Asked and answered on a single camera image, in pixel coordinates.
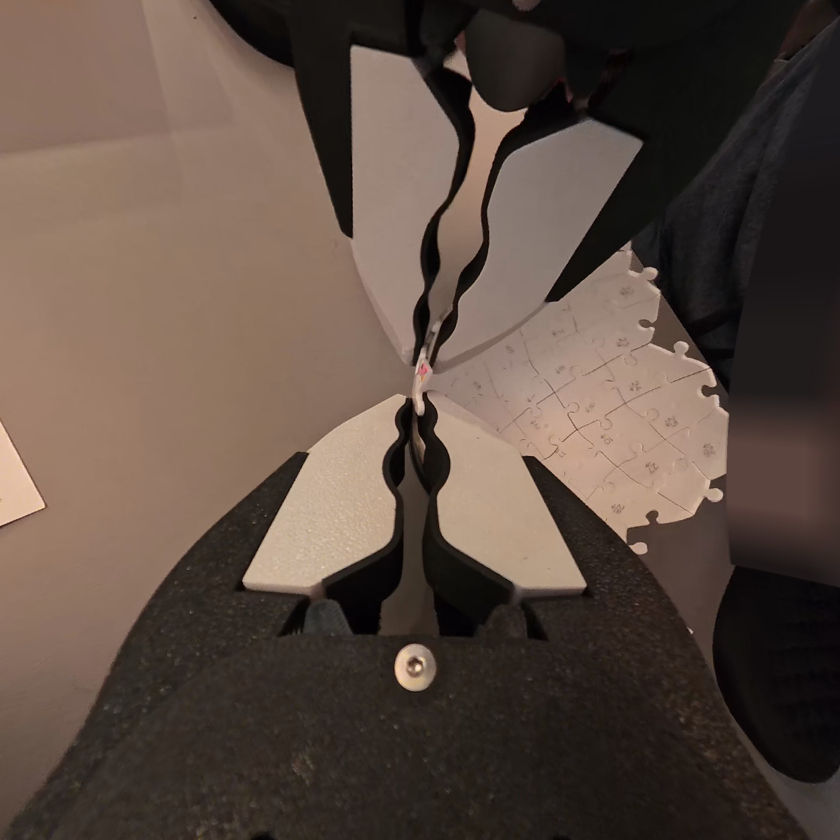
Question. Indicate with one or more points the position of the small white puzzle piece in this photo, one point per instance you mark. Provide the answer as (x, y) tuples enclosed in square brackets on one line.
[(423, 377)]

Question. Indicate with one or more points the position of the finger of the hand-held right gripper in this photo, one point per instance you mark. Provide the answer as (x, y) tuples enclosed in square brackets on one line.
[(394, 184), (558, 216)]

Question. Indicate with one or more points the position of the white instruction leaflet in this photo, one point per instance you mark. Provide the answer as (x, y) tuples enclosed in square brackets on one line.
[(16, 485)]

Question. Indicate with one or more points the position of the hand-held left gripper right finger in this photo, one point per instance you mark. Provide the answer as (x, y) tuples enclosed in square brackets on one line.
[(512, 525)]

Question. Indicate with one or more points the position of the black wrist rest pad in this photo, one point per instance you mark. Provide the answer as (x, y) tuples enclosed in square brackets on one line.
[(781, 676)]

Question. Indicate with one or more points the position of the partly built puzzle ball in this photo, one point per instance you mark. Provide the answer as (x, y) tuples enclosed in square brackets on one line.
[(623, 420)]

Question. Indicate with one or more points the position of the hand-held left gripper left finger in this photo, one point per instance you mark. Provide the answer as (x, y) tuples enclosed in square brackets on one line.
[(315, 525)]

